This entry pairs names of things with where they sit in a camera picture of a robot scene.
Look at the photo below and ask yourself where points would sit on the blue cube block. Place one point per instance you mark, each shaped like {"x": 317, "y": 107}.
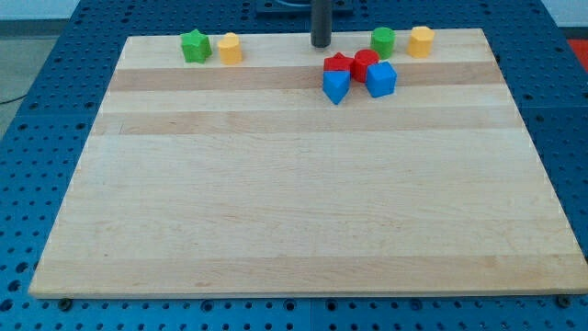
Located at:
{"x": 381, "y": 79}

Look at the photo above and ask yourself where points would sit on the wooden board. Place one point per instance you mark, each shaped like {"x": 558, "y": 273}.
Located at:
{"x": 212, "y": 181}

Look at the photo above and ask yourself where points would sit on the blue triangle block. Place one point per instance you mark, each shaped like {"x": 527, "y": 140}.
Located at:
{"x": 335, "y": 85}

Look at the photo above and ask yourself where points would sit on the red star block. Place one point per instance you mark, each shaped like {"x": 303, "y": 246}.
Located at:
{"x": 338, "y": 62}

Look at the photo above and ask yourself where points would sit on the red cylinder block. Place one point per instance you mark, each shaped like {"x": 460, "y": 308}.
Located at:
{"x": 362, "y": 60}

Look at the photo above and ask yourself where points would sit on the yellow cylinder block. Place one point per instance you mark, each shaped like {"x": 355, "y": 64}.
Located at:
{"x": 229, "y": 47}

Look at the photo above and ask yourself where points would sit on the green cylinder block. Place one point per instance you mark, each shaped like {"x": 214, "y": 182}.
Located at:
{"x": 382, "y": 41}

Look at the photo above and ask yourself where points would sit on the green star block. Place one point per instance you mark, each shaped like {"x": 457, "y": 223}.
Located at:
{"x": 195, "y": 46}

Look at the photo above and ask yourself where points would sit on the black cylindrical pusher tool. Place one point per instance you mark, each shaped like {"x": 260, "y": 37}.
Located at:
{"x": 321, "y": 23}

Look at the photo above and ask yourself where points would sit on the yellow hexagon block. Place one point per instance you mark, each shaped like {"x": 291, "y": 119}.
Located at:
{"x": 420, "y": 42}

